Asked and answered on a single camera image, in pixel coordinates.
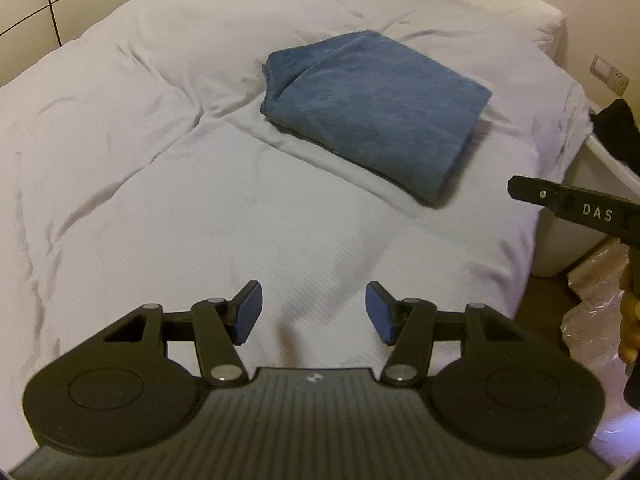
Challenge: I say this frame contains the blue denim jeans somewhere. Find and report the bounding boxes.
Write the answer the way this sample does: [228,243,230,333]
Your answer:
[260,30,491,206]

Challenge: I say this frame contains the person's right hand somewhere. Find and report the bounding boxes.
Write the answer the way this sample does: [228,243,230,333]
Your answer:
[618,266,640,364]

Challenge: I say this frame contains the white laundry basket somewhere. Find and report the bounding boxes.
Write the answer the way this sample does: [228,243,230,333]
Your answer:
[530,131,640,279]

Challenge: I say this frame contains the black garment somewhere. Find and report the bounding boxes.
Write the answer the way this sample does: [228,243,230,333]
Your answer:
[590,99,640,174]

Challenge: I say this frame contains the clear plastic bag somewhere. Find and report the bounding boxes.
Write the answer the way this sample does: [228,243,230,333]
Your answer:
[561,240,639,467]

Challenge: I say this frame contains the lavender duvet cover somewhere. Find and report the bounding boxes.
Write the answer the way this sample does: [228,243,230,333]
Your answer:
[1,0,590,468]

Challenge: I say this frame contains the wall switch and socket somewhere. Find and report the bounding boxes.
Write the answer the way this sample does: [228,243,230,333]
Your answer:
[590,55,629,96]

